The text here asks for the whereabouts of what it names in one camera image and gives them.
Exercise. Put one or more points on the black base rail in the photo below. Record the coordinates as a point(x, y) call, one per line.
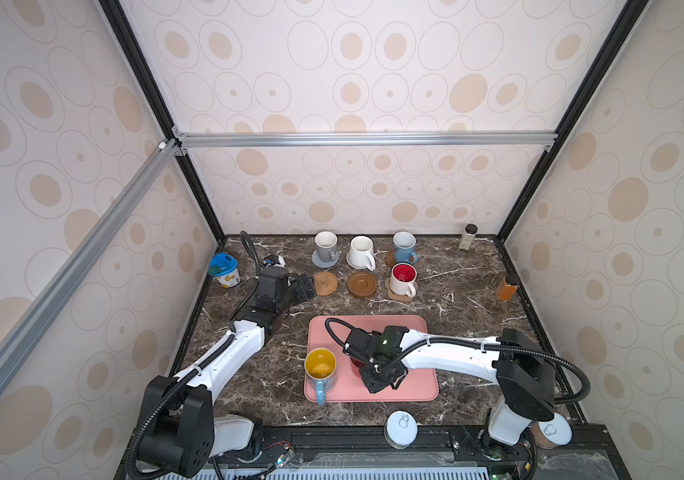
point(438, 452)

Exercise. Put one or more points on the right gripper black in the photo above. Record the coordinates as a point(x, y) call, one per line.
point(372, 388)

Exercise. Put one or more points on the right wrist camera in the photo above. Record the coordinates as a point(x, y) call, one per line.
point(367, 347)

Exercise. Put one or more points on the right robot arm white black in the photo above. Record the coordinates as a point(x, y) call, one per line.
point(532, 382)

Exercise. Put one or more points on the light blue fabric coaster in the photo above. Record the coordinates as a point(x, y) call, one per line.
point(318, 262)

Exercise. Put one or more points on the grey mug white inside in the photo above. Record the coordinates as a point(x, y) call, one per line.
point(326, 243)

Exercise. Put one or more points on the slanted aluminium frame bar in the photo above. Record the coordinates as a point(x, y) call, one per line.
point(22, 339)

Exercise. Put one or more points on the brown wooden round coaster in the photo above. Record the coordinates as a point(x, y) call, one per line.
point(390, 259)

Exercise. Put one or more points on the clear bottle black cap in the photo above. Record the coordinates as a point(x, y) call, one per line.
point(468, 236)

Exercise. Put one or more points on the white mug red inside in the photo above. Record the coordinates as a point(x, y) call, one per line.
point(403, 280)

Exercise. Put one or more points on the black mug red inside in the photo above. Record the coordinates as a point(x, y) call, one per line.
point(356, 367)

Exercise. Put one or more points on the paw shaped wooden coaster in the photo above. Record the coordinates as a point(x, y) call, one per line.
point(396, 297)

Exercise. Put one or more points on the blue mug yellow inside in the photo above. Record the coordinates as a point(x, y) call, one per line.
point(320, 370)

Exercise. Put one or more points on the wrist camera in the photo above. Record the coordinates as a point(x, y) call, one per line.
point(274, 260)
point(367, 347)

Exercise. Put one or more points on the light blue mug white inside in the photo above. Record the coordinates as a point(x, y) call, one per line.
point(405, 247)

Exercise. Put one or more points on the amber bottle dark cap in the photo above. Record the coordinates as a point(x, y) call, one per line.
point(507, 287)

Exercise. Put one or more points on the white round lid container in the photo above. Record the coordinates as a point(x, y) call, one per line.
point(401, 429)

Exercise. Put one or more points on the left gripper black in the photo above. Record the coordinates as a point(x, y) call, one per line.
point(301, 294)

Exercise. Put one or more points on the blue lid snack tub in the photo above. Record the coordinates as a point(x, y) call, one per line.
point(224, 268)

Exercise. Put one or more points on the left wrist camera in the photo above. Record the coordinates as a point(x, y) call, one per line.
point(274, 260)

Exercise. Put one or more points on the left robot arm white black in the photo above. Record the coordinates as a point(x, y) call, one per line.
point(176, 432)

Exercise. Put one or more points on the horizontal aluminium frame bar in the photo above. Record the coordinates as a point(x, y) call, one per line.
point(369, 139)

